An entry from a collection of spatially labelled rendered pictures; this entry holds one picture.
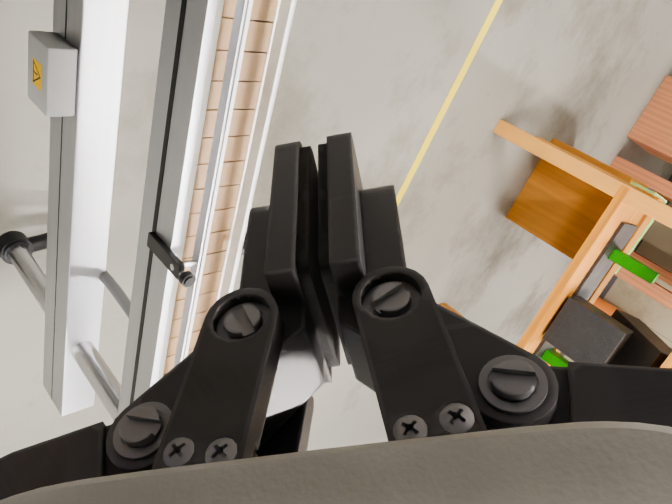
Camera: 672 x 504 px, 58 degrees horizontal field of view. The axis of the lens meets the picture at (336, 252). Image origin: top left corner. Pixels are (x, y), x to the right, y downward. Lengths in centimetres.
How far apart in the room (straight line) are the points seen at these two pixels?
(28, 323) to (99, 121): 108
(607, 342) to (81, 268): 246
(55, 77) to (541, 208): 322
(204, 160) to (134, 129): 108
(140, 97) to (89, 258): 68
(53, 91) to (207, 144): 40
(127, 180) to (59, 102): 85
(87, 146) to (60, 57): 17
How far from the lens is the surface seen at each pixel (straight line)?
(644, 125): 509
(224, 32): 78
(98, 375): 141
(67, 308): 141
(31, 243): 182
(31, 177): 187
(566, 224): 389
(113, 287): 134
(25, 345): 221
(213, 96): 81
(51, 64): 114
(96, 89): 118
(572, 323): 321
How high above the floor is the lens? 156
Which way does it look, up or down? 33 degrees down
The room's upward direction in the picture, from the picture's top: 130 degrees clockwise
